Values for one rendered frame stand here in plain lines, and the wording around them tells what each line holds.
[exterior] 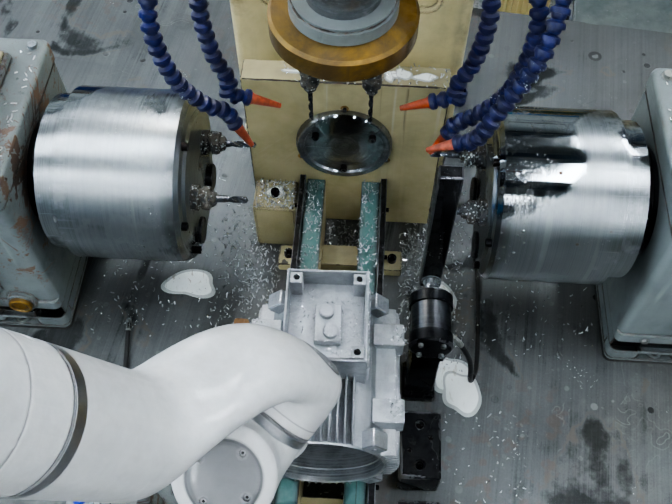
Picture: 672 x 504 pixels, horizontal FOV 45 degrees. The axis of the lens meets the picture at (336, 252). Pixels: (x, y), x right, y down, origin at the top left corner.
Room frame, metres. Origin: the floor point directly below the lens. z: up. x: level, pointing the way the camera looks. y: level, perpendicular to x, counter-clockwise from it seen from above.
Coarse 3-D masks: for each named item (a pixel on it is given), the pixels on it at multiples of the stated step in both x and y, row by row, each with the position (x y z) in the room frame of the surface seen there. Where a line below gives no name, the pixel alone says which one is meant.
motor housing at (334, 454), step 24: (264, 312) 0.49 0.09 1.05; (384, 360) 0.42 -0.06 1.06; (360, 384) 0.38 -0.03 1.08; (384, 384) 0.38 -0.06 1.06; (336, 408) 0.34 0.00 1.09; (360, 408) 0.35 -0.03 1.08; (336, 432) 0.31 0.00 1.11; (360, 432) 0.32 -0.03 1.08; (312, 456) 0.33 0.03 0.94; (336, 456) 0.33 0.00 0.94; (360, 456) 0.33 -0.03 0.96; (384, 456) 0.30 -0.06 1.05; (312, 480) 0.30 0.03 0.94; (336, 480) 0.30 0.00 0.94
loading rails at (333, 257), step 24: (312, 192) 0.78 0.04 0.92; (384, 192) 0.77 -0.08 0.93; (312, 216) 0.73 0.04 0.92; (360, 216) 0.73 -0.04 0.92; (384, 216) 0.73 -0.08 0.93; (312, 240) 0.69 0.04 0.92; (360, 240) 0.69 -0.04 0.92; (384, 240) 0.68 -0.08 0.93; (288, 264) 0.70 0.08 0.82; (312, 264) 0.64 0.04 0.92; (336, 264) 0.69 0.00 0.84; (360, 264) 0.64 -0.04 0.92; (384, 264) 0.70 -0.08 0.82; (288, 480) 0.31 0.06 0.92
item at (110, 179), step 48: (96, 96) 0.77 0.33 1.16; (144, 96) 0.77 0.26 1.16; (48, 144) 0.69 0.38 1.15; (96, 144) 0.68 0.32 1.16; (144, 144) 0.68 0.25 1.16; (192, 144) 0.72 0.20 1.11; (48, 192) 0.64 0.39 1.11; (96, 192) 0.63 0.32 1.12; (144, 192) 0.63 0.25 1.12; (192, 192) 0.66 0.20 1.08; (96, 240) 0.60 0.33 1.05; (144, 240) 0.60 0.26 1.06; (192, 240) 0.63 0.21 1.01
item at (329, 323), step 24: (288, 288) 0.47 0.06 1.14; (312, 288) 0.49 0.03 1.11; (336, 288) 0.49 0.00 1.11; (360, 288) 0.48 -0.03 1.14; (288, 312) 0.45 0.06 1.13; (312, 312) 0.46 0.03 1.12; (336, 312) 0.45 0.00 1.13; (312, 336) 0.42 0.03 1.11; (336, 336) 0.42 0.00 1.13; (360, 336) 0.42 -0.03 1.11; (336, 360) 0.38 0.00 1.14; (360, 360) 0.38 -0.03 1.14
